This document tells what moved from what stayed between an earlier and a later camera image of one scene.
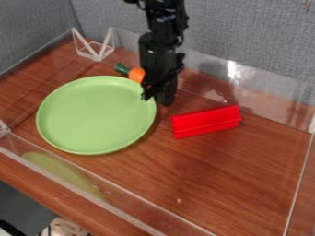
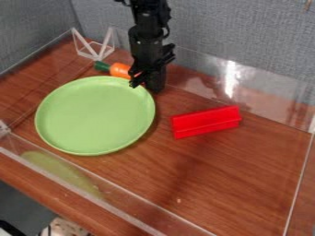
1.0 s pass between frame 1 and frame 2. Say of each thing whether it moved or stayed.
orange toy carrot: moved
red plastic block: stayed
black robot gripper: moved
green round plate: stayed
